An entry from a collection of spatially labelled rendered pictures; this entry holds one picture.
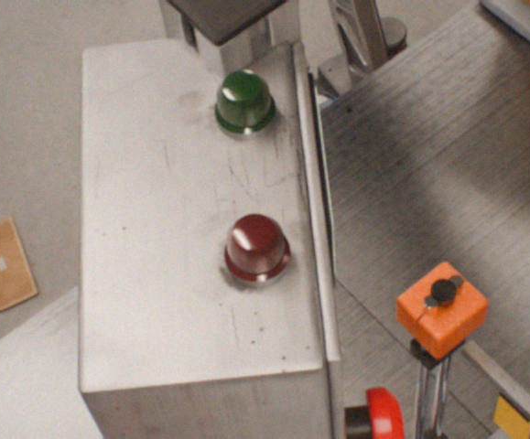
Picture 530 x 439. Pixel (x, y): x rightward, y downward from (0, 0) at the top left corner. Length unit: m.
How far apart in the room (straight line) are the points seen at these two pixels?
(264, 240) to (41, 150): 1.95
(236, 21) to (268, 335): 0.14
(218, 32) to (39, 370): 0.73
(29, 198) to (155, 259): 1.86
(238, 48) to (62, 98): 1.95
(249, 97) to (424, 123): 0.83
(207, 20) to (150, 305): 0.13
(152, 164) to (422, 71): 0.87
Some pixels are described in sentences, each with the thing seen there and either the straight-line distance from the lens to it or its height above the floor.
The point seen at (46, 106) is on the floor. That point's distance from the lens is 2.44.
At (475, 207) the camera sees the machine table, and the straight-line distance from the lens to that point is 1.24.
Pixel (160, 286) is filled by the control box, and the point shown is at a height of 1.47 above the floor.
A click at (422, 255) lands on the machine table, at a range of 1.20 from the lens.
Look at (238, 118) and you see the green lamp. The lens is 0.48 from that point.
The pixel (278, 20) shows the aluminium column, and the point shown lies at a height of 1.49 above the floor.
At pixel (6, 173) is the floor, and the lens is 2.37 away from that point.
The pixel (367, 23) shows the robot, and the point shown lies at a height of 0.54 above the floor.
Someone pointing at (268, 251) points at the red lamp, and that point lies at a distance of 0.44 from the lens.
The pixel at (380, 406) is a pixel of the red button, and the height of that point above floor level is 1.34.
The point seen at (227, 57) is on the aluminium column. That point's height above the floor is 1.49.
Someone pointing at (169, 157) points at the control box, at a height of 1.48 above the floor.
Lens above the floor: 1.87
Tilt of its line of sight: 58 degrees down
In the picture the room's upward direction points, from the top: 8 degrees counter-clockwise
